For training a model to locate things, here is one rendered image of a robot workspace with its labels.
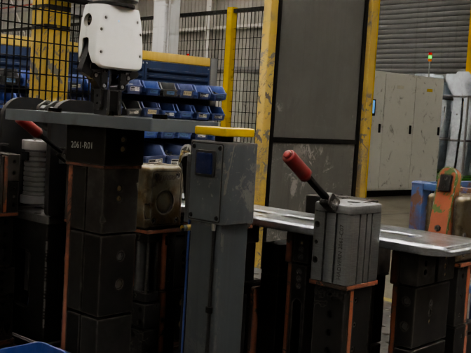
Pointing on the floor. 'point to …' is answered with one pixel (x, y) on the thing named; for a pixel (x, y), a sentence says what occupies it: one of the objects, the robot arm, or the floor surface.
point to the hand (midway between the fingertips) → (107, 101)
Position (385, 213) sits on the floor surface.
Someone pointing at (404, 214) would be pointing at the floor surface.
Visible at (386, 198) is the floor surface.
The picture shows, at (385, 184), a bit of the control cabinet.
